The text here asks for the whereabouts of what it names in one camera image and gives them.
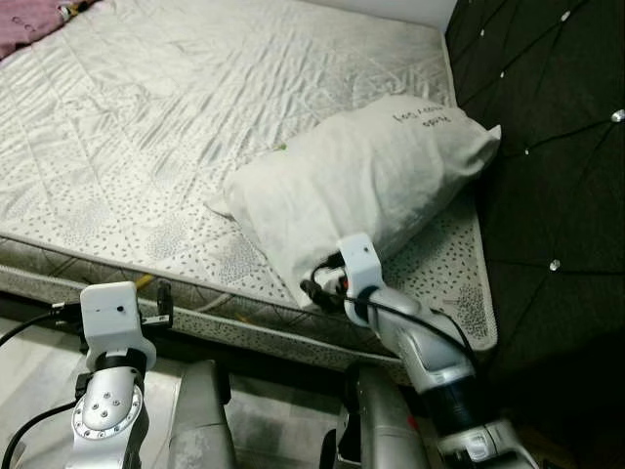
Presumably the white pillow with lettering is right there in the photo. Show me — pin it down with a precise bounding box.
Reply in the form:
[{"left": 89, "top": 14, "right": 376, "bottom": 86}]
[{"left": 205, "top": 95, "right": 502, "bottom": 312}]

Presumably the grey robot left leg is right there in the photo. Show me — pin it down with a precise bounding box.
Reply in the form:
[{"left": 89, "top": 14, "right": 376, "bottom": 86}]
[{"left": 168, "top": 360, "right": 237, "bottom": 469}]

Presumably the grey robot leg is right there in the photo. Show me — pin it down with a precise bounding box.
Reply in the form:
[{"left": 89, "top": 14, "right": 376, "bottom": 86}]
[
  {"left": 168, "top": 360, "right": 237, "bottom": 469},
  {"left": 322, "top": 363, "right": 436, "bottom": 469}
]

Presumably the grey robot right leg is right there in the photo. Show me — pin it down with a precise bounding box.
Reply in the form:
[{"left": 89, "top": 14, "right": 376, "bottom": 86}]
[{"left": 322, "top": 363, "right": 436, "bottom": 469}]

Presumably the white quilted mattress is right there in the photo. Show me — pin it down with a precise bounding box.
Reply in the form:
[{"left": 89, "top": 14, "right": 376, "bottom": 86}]
[{"left": 0, "top": 0, "right": 499, "bottom": 377}]

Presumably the black tufted headboard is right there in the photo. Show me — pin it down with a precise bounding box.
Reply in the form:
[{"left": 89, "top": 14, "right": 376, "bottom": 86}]
[{"left": 444, "top": 0, "right": 625, "bottom": 411}]

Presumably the pink cartoon print blanket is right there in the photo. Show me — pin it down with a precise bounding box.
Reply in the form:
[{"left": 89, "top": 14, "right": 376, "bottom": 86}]
[{"left": 0, "top": 0, "right": 99, "bottom": 62}]

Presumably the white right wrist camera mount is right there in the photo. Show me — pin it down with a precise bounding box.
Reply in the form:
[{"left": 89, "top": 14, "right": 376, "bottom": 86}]
[{"left": 337, "top": 233, "right": 384, "bottom": 299}]

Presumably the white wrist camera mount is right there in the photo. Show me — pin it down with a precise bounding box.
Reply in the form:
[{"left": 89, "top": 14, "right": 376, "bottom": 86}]
[
  {"left": 337, "top": 233, "right": 384, "bottom": 299},
  {"left": 80, "top": 281, "right": 157, "bottom": 367}
]

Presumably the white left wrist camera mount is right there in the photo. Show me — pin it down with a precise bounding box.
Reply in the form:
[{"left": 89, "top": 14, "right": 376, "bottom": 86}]
[{"left": 80, "top": 281, "right": 157, "bottom": 367}]

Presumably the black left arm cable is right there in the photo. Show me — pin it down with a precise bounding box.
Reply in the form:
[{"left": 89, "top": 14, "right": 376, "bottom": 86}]
[{"left": 0, "top": 401, "right": 79, "bottom": 469}]

